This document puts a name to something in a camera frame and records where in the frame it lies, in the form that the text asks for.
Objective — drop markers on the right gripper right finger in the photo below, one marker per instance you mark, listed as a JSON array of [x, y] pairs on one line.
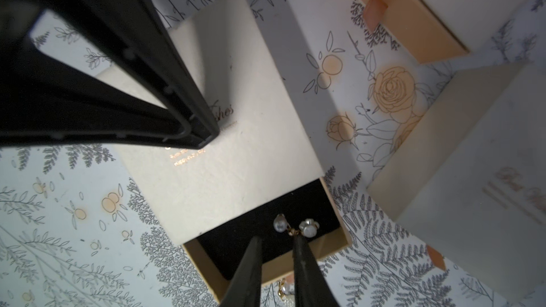
[[311, 288]]

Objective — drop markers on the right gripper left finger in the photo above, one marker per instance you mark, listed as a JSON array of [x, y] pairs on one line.
[[245, 287]]

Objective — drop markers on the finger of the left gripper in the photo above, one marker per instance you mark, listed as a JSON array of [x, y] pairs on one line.
[[44, 101], [132, 35]]

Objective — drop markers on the cream drawer jewelry box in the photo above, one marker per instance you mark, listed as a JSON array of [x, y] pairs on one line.
[[260, 172]]

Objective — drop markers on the cream jewelry box right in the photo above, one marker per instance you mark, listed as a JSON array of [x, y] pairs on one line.
[[470, 178]]

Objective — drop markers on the cream jewelry box middle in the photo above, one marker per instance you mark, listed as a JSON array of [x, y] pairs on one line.
[[438, 30]]

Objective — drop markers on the floral table cloth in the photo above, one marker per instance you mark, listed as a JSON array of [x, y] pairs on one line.
[[77, 231]]

